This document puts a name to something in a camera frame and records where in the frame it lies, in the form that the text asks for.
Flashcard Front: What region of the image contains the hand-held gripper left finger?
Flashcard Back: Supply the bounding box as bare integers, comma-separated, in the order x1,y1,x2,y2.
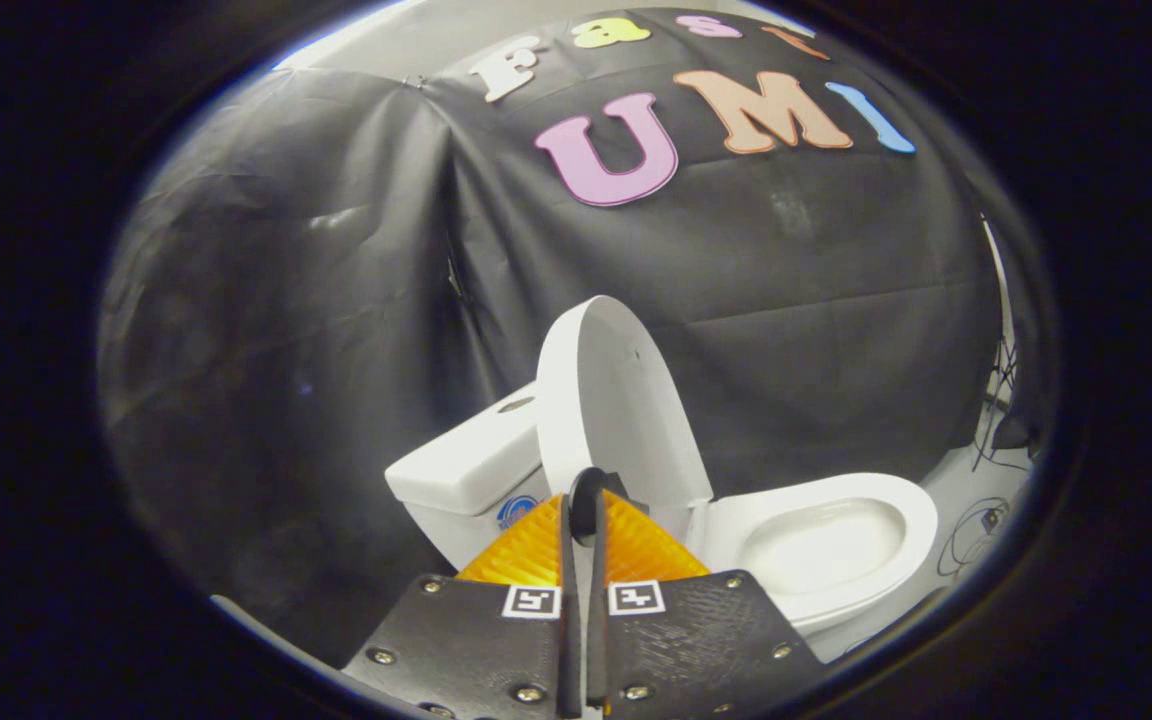
341,490,583,720

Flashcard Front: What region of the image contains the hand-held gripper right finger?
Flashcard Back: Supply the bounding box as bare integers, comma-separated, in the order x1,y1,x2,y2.
586,488,825,719

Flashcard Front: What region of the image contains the white toilet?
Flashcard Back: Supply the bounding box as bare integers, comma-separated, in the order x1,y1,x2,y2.
385,383,940,663

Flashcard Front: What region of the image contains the white toilet tank lid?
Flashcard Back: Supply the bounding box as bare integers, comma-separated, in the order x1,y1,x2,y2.
385,383,549,517

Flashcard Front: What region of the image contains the white toilet seat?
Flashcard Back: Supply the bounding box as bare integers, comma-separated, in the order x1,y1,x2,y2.
704,473,940,629

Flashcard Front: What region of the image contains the black backdrop cloth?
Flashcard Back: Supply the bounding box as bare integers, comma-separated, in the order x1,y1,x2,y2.
96,8,1047,666

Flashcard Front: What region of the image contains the tangle of floor cables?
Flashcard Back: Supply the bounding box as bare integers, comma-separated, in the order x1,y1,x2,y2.
936,340,1034,581

